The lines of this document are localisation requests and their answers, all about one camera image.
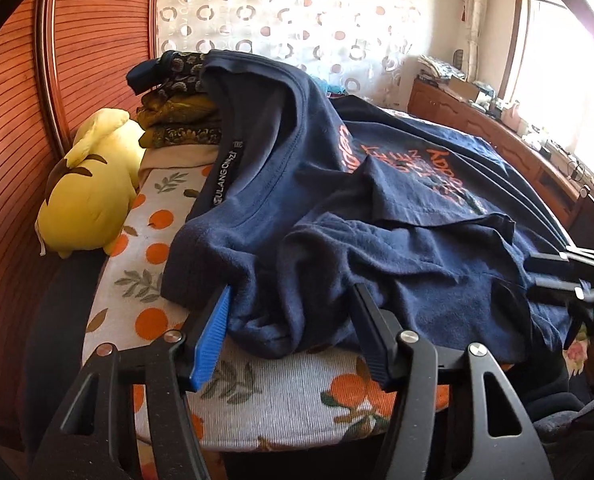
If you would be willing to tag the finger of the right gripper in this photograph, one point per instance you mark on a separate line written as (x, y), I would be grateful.
(577, 298)
(569, 265)

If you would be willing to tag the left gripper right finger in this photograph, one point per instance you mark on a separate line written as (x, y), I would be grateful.
(456, 415)

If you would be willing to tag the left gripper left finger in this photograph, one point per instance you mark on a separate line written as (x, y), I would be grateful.
(93, 434)

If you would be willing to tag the navy blue printed t-shirt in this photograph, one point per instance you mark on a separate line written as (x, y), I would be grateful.
(310, 196)

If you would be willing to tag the folded olive patterned clothes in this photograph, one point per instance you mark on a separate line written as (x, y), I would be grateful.
(175, 108)

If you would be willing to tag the wooden cabinet desk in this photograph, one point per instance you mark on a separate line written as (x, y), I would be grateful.
(564, 198)

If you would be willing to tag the floral quilt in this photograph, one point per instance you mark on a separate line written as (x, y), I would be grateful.
(576, 354)

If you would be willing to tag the orange fruit print sheet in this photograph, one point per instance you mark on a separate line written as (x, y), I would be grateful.
(307, 400)

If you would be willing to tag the yellow plush toy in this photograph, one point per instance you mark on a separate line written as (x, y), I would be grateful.
(90, 191)

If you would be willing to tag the white circle pattern curtain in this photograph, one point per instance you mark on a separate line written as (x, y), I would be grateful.
(368, 47)

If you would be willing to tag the red wooden headboard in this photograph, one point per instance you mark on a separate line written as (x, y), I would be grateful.
(60, 61)

